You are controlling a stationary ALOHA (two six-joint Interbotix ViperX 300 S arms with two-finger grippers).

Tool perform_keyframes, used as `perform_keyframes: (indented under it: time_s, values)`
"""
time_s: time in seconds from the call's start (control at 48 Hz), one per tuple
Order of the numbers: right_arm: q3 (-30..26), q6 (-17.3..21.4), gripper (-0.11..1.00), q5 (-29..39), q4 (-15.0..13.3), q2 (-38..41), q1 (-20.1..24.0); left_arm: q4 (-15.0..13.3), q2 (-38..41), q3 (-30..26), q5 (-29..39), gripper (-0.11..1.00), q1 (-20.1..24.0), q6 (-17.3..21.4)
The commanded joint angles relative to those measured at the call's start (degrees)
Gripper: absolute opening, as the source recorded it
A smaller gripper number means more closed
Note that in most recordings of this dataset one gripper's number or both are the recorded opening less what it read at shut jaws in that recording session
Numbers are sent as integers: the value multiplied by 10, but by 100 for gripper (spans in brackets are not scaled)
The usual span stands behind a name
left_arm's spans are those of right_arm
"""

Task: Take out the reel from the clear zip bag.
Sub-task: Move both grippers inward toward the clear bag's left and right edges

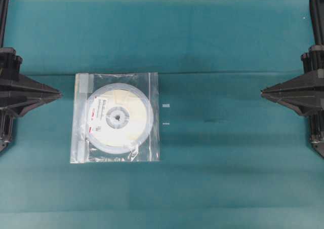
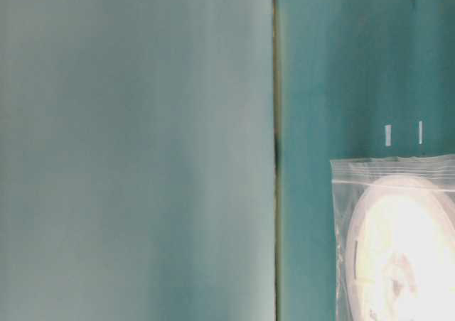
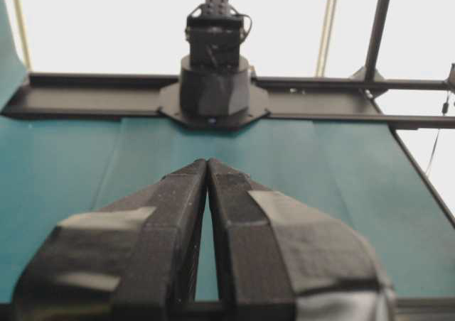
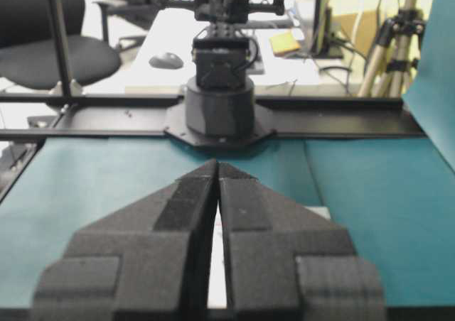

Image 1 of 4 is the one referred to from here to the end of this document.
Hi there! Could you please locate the white component reel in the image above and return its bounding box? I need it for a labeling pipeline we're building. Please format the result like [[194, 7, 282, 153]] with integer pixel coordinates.
[[85, 83, 154, 154]]

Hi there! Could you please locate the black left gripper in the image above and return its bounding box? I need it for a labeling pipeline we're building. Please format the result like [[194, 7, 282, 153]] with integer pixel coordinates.
[[1, 47, 62, 151]]

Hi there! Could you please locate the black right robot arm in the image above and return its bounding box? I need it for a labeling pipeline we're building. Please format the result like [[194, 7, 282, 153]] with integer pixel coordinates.
[[261, 0, 323, 156]]

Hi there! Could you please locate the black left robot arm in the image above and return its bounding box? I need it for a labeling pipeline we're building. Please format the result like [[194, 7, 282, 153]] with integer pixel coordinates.
[[1, 0, 62, 151]]

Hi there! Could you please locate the clear zip bag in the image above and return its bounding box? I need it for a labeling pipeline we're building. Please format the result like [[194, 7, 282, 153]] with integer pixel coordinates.
[[70, 72, 159, 163]]

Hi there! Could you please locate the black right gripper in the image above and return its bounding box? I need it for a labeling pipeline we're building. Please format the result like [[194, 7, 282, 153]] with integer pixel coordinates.
[[261, 45, 323, 148]]

